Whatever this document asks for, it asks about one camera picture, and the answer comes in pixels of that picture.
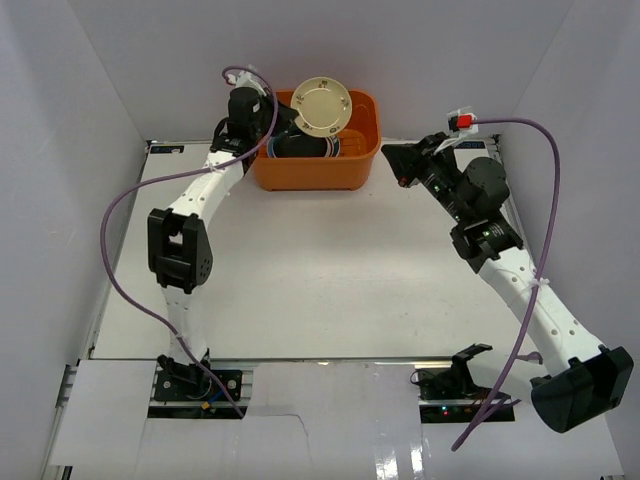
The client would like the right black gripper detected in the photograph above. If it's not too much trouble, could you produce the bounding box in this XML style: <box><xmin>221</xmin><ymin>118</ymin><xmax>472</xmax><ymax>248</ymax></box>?
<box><xmin>381</xmin><ymin>133</ymin><xmax>471</xmax><ymax>225</ymax></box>

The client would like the black plate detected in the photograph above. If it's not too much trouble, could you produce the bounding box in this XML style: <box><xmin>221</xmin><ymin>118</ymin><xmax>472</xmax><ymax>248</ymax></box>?
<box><xmin>273</xmin><ymin>134</ymin><xmax>328</xmax><ymax>158</ymax></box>

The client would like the green rimmed white plate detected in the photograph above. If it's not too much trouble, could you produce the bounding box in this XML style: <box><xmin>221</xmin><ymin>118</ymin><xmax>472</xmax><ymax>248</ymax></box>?
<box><xmin>267</xmin><ymin>136</ymin><xmax>341</xmax><ymax>158</ymax></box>

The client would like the beige small plate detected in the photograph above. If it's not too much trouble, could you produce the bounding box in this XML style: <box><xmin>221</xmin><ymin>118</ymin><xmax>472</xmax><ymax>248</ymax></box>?
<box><xmin>290</xmin><ymin>77</ymin><xmax>353</xmax><ymax>138</ymax></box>

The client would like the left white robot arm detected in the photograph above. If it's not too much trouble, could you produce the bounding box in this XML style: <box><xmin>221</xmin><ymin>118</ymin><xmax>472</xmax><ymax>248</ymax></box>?
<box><xmin>147</xmin><ymin>86</ymin><xmax>295</xmax><ymax>399</ymax></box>

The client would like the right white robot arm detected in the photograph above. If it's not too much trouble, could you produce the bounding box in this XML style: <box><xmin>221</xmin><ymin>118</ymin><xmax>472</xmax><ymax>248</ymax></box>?
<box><xmin>381</xmin><ymin>132</ymin><xmax>634</xmax><ymax>433</ymax></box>

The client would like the orange plastic bin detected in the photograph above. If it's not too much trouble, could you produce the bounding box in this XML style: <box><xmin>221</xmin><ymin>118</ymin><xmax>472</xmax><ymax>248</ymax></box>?
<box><xmin>251</xmin><ymin>89</ymin><xmax>381</xmax><ymax>191</ymax></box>

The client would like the right blue table label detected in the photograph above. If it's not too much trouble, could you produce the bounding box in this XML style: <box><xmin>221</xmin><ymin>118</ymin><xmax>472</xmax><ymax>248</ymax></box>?
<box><xmin>455</xmin><ymin>141</ymin><xmax>486</xmax><ymax>150</ymax></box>

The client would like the blue table label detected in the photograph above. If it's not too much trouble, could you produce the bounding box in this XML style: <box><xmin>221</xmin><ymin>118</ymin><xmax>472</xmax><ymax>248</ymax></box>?
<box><xmin>455</xmin><ymin>141</ymin><xmax>486</xmax><ymax>150</ymax></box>
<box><xmin>149</xmin><ymin>145</ymin><xmax>184</xmax><ymax>154</ymax></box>

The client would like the left blue table label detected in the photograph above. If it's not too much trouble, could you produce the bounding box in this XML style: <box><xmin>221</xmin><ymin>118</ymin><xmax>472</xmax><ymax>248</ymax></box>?
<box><xmin>149</xmin><ymin>145</ymin><xmax>184</xmax><ymax>154</ymax></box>

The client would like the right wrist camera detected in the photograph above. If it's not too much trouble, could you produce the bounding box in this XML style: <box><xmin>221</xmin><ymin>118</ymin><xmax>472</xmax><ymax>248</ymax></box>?
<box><xmin>435</xmin><ymin>106</ymin><xmax>479</xmax><ymax>154</ymax></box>

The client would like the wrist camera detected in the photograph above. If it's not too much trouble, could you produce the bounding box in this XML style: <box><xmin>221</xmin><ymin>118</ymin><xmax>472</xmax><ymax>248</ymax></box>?
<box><xmin>435</xmin><ymin>106</ymin><xmax>479</xmax><ymax>154</ymax></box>
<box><xmin>224</xmin><ymin>70</ymin><xmax>271</xmax><ymax>97</ymax></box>

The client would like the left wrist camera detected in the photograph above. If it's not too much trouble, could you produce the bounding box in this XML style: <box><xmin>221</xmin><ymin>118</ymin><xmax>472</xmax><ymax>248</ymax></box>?
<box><xmin>224</xmin><ymin>70</ymin><xmax>271</xmax><ymax>97</ymax></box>

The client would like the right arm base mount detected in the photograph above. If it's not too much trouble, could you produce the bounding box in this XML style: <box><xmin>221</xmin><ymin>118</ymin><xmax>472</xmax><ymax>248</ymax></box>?
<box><xmin>409</xmin><ymin>368</ymin><xmax>491</xmax><ymax>425</ymax></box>

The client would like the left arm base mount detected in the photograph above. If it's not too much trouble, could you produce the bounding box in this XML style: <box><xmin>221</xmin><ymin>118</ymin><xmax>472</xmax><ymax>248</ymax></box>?
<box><xmin>152</xmin><ymin>355</ymin><xmax>243</xmax><ymax>411</ymax></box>

